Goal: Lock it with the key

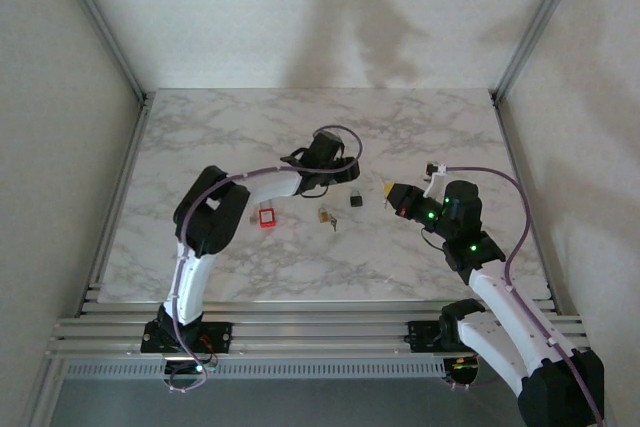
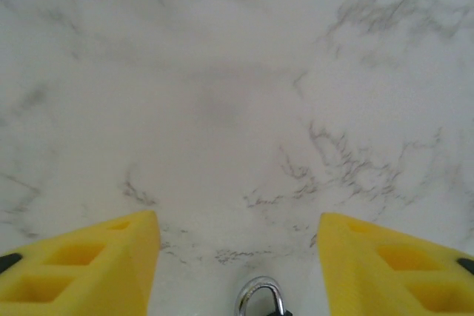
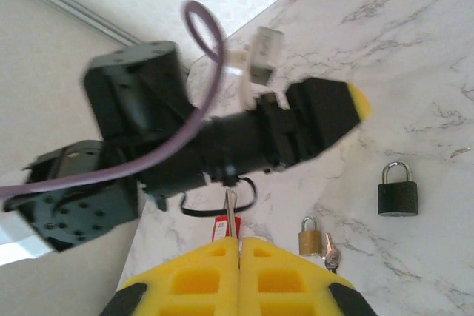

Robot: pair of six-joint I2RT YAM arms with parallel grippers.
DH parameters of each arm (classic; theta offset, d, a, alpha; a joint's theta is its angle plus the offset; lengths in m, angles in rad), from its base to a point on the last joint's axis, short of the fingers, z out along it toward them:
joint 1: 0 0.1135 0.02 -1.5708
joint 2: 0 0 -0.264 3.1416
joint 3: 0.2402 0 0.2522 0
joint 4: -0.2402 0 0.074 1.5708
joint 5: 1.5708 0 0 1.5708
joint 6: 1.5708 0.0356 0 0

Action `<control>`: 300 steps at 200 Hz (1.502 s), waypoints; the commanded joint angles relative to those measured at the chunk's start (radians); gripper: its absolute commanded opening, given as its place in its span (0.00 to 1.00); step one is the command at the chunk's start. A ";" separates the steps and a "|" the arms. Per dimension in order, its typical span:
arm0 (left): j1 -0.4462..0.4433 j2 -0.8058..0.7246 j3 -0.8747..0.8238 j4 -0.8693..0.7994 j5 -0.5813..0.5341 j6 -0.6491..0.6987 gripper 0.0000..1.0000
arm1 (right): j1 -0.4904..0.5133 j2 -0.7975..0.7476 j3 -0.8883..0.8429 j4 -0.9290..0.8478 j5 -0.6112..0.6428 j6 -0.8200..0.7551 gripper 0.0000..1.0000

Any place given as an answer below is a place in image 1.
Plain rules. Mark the black padlock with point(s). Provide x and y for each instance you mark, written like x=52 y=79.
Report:
x=356 y=201

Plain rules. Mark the brass padlock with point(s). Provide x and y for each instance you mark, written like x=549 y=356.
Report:
x=324 y=217

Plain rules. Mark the red padlock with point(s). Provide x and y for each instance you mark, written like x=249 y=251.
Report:
x=268 y=218

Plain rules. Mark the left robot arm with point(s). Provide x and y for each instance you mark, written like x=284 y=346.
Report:
x=210 y=212

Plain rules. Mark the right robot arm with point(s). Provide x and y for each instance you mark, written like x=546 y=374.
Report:
x=505 y=307

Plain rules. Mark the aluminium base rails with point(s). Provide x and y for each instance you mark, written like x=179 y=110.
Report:
x=325 y=334

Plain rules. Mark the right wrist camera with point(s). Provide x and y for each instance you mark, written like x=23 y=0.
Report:
x=431 y=168

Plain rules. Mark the aluminium side rail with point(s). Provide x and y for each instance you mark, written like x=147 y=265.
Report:
x=117 y=197
x=528 y=197

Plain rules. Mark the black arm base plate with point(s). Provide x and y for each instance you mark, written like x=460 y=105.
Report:
x=220 y=337
x=420 y=337

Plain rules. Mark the aluminium frame post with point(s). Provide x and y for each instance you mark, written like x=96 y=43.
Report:
x=539 y=22
x=102 y=27

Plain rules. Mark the aluminium frame leg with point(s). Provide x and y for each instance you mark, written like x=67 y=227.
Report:
x=42 y=394

